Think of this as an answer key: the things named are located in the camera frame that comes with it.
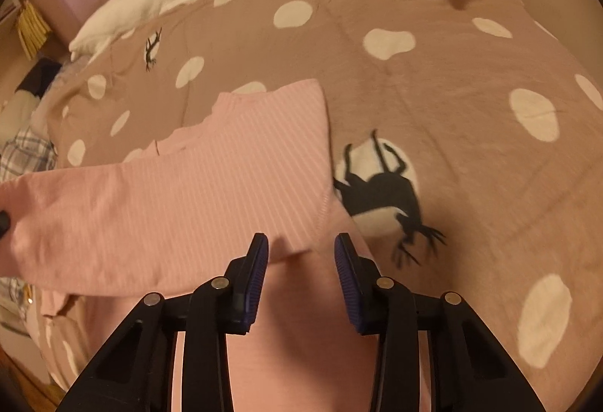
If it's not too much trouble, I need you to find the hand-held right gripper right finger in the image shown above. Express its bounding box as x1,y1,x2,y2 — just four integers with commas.
334,232,547,412

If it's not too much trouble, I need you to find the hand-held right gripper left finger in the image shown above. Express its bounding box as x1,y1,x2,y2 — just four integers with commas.
57,232,270,412

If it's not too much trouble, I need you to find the pink ribbed shirt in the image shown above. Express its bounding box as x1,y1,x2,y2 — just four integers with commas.
0,79,432,412

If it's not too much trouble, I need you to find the plaid cloth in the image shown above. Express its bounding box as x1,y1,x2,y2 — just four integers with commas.
0,127,60,182

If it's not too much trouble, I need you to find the dark object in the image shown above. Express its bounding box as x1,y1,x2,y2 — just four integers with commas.
19,58,62,93

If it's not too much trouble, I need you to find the brown spotted blanket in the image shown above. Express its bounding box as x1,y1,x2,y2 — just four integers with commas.
40,0,603,412

